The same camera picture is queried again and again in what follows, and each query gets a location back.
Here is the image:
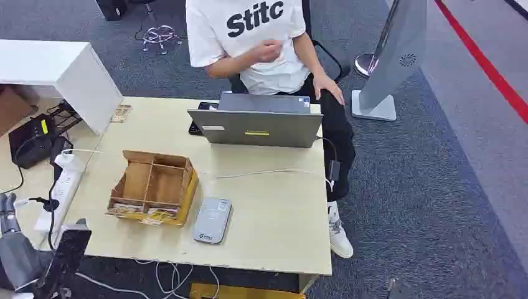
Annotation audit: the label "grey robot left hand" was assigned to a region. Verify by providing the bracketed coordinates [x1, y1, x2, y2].
[0, 192, 54, 292]

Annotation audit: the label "grey card case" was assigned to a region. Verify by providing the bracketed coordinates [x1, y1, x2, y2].
[192, 196, 233, 245]

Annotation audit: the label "person's right hand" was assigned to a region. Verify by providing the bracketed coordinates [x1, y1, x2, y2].
[250, 39, 284, 64]

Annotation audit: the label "white cables under desk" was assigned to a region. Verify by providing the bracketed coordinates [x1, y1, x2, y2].
[74, 259, 221, 299]

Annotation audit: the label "person's left hand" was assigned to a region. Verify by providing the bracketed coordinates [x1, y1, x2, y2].
[313, 73, 346, 107]

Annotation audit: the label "open grey laptop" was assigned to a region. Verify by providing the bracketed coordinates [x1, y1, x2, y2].
[187, 108, 324, 149]

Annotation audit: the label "brown cardboard box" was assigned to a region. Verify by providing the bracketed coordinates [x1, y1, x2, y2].
[0, 85, 39, 138]

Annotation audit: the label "chrome chair base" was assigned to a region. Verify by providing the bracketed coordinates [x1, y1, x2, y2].
[141, 24, 183, 55]

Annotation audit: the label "grey kiosk stand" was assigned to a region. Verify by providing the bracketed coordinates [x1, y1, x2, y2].
[351, 0, 428, 122]

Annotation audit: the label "black box device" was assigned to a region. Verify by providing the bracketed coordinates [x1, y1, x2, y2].
[8, 114, 57, 170]

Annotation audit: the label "pale desk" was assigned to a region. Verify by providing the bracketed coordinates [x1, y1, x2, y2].
[62, 96, 333, 295]

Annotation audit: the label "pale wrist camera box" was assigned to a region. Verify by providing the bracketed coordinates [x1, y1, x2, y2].
[62, 218, 90, 233]

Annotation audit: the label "white cable on desk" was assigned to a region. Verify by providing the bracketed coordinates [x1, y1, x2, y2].
[214, 167, 334, 191]

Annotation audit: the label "black cabinet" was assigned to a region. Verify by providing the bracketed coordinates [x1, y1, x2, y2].
[94, 0, 130, 22]

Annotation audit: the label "chrome stanchion post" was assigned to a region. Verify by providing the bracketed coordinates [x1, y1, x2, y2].
[354, 0, 400, 78]

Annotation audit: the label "printed card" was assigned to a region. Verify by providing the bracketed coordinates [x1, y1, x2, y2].
[110, 104, 133, 124]

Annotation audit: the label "white cabinet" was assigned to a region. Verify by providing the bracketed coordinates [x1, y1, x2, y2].
[0, 39, 124, 135]

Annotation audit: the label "white power strip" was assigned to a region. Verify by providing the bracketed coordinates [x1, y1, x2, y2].
[34, 164, 85, 234]

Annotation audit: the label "person's hand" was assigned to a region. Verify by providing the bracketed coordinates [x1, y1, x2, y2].
[313, 73, 346, 107]
[250, 39, 284, 64]

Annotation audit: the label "black plug with cable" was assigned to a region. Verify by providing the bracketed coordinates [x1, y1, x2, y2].
[27, 181, 60, 252]

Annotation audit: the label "black laptop charger brick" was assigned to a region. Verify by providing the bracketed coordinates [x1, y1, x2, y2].
[328, 159, 342, 183]

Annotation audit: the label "yellow box under desk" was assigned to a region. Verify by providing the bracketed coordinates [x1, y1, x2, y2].
[189, 282, 307, 299]

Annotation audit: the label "person's white shoe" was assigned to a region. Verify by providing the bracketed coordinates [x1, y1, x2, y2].
[327, 200, 355, 260]

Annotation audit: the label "black wire basket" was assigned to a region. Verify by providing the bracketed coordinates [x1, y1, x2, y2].
[45, 100, 84, 135]

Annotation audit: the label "wooden card box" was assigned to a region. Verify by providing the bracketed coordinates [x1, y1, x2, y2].
[105, 150, 200, 227]

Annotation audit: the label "closed grey laptop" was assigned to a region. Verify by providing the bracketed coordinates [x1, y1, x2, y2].
[217, 92, 311, 115]

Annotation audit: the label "white charger plug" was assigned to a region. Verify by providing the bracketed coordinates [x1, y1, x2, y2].
[54, 149, 104, 171]

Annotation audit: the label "person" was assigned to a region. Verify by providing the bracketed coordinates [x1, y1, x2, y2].
[185, 0, 356, 260]

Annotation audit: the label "black power adapter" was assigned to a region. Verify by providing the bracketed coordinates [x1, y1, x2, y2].
[49, 136, 75, 169]

